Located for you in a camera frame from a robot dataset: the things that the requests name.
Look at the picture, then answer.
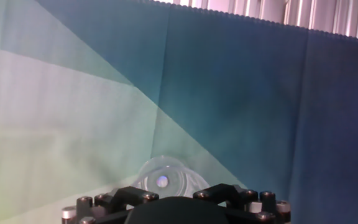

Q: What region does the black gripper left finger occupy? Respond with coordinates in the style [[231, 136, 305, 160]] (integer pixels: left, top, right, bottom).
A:
[[61, 185, 160, 224]]

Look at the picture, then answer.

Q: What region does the clear glass flask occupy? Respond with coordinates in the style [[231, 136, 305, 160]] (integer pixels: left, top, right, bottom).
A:
[[131, 155, 211, 200]]

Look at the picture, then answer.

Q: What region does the blue green white cloth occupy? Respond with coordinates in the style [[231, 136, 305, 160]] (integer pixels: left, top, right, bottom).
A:
[[0, 0, 358, 224]]

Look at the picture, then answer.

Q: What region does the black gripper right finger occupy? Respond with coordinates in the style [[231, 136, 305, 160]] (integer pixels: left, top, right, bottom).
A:
[[192, 183, 292, 224]]

